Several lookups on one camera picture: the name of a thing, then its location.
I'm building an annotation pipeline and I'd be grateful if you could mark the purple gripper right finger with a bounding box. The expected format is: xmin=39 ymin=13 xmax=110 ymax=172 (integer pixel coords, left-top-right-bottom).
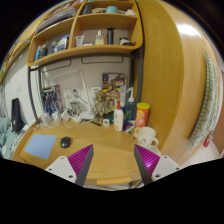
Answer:
xmin=134 ymin=144 xmax=180 ymax=185

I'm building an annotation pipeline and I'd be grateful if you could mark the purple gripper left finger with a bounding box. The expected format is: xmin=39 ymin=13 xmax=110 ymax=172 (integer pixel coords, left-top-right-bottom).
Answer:
xmin=46 ymin=145 xmax=94 ymax=186

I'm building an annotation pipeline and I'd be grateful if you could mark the black computer mouse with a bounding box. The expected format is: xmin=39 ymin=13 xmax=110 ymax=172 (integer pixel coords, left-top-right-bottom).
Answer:
xmin=61 ymin=136 xmax=71 ymax=148

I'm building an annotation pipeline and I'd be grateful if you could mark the blue mouse pad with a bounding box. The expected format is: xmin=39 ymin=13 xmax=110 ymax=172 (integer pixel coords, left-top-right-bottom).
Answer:
xmin=25 ymin=134 xmax=56 ymax=159

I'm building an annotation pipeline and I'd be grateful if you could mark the white mug with print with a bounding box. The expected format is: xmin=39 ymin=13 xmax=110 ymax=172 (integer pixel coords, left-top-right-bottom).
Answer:
xmin=138 ymin=127 xmax=159 ymax=148

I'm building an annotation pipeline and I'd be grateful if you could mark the white power adapter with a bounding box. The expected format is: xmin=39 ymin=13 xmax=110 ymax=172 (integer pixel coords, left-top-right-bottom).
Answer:
xmin=61 ymin=110 xmax=71 ymax=121

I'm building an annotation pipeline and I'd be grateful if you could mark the small white cube clock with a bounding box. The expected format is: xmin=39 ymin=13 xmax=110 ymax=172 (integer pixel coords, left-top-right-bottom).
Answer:
xmin=103 ymin=119 xmax=110 ymax=126

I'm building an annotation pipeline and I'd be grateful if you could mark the yellow chips canister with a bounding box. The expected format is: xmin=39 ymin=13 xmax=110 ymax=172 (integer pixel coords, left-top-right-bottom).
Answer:
xmin=134 ymin=102 xmax=150 ymax=131

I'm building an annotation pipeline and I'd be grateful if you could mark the white desk lamp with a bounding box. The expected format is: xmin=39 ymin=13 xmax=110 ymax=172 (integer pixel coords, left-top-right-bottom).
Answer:
xmin=43 ymin=69 xmax=93 ymax=119

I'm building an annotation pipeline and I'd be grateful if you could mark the white glue bottle red cap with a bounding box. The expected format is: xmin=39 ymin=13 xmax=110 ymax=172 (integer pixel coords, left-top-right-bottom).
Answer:
xmin=114 ymin=102 xmax=124 ymax=131

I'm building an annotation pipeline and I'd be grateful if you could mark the blue squeeze bottle white nozzle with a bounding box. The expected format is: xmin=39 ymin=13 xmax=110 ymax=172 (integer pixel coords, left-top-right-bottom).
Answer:
xmin=126 ymin=87 xmax=135 ymax=120

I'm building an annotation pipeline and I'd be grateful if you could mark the black bag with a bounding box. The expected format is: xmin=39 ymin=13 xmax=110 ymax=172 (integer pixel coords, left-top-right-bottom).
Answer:
xmin=11 ymin=98 xmax=24 ymax=132

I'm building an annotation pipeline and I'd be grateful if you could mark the colourful model kit box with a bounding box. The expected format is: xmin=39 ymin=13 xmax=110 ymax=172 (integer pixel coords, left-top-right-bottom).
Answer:
xmin=41 ymin=85 xmax=62 ymax=115

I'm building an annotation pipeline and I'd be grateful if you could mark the black thermos bottle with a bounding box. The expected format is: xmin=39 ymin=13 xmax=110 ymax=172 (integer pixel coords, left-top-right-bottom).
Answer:
xmin=107 ymin=27 xmax=115 ymax=45

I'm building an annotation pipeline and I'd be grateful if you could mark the teal bowl on shelf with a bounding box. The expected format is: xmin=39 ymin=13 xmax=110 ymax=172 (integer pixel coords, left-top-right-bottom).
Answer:
xmin=106 ymin=6 xmax=118 ymax=13

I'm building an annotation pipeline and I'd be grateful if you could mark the wooden wall shelf unit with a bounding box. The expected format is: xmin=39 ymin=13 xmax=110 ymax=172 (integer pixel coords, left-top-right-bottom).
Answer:
xmin=26 ymin=0 xmax=143 ymax=67

